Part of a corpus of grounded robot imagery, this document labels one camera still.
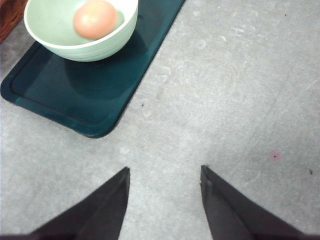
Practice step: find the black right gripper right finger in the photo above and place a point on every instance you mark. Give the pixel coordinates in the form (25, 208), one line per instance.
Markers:
(232, 216)

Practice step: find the light green ceramic bowl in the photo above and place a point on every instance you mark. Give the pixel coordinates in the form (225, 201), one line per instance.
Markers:
(51, 24)

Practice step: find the brown egg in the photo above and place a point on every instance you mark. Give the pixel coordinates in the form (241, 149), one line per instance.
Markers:
(95, 20)

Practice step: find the brown wicker basket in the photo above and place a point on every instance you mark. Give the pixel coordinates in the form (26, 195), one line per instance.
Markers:
(11, 13)

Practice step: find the dark teal rectangular tray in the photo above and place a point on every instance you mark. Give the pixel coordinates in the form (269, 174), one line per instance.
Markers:
(90, 98)

